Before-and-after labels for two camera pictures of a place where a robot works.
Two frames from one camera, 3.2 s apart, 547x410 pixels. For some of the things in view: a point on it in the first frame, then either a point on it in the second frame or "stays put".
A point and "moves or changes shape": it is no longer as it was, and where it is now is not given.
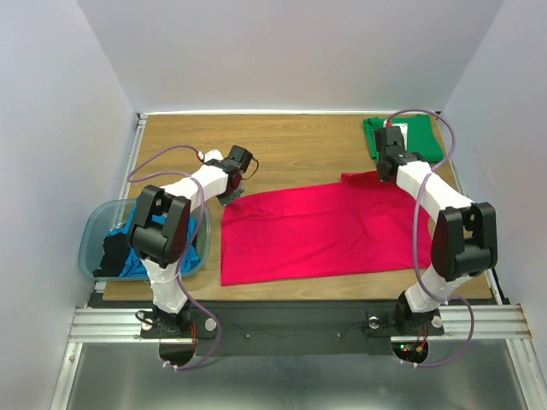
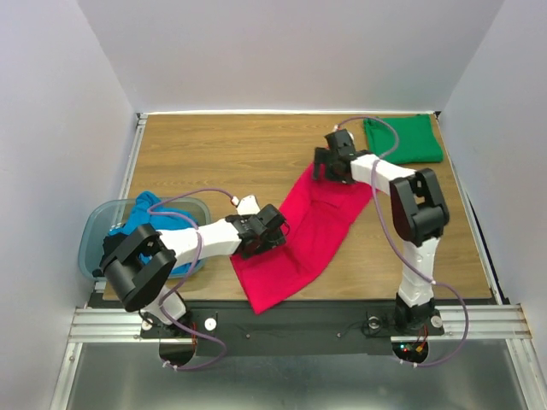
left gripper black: (225, 200) -> (277, 239)
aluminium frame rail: (113, 325) stays put
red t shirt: (357, 223) moves or changes shape
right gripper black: (388, 139) -> (324, 158)
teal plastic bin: (99, 217) stays put
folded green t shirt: (422, 139) stays put
